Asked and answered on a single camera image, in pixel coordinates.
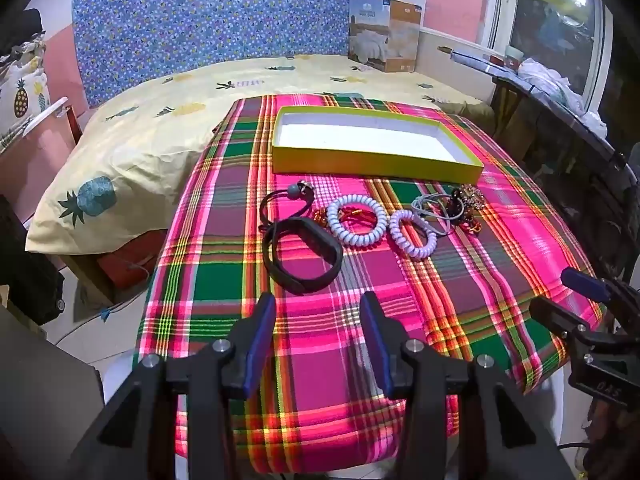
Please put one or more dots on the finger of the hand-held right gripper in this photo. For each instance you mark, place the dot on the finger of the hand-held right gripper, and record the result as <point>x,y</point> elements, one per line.
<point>585,284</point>
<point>555,315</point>

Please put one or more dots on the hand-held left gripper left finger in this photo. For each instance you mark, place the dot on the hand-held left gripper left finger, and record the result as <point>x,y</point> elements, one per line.
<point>260,340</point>

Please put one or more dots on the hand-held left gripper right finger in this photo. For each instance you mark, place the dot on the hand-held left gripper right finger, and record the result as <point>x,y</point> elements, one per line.
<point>375,345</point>

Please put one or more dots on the black fitness band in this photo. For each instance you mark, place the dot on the black fitness band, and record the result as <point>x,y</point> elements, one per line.
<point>300,286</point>

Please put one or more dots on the gold rhinestone hair clip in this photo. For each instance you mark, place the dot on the gold rhinestone hair clip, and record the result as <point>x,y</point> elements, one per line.
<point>472,195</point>

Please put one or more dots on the yellow-green shallow cardboard box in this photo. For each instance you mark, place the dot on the yellow-green shallow cardboard box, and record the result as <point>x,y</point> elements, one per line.
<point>375,167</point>

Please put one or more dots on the pink green plaid tablecloth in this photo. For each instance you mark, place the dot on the pink green plaid tablecloth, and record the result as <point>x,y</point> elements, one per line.
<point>350,270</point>

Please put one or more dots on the dark wooden side table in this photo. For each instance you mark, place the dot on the dark wooden side table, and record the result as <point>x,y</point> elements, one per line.
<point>560,160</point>

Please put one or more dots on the red box under bed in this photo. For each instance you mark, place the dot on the red box under bed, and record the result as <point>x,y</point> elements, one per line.
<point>130,270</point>

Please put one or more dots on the white crumpled cloth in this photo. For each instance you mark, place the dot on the white crumpled cloth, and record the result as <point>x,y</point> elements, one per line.
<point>555,85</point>

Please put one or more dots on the yellow pineapple bedsheet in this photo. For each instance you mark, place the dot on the yellow pineapple bedsheet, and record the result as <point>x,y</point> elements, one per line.
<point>150,150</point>

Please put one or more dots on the teal cup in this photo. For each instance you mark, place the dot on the teal cup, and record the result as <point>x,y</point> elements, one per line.
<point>513,56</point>

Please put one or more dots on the black appliance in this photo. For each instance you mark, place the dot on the black appliance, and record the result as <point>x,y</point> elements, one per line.
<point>25,270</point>

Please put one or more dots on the pink bedside cabinet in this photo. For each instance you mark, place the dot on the pink bedside cabinet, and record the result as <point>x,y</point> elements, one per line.
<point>35,170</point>

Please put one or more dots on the bedding package box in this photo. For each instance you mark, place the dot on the bedding package box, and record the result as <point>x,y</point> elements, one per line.
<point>390,35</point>

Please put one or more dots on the blue floral headboard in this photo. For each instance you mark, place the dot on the blue floral headboard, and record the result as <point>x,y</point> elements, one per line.
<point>200,25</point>

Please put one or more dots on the pineapple print cloth bag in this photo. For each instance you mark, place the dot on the pineapple print cloth bag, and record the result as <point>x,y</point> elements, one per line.
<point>22,95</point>

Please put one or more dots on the black cloth bundle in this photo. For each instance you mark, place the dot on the black cloth bundle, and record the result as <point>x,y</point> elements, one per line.
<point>32,27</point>

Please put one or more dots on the white window frame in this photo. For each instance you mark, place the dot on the white window frame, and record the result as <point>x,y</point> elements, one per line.
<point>500,10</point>

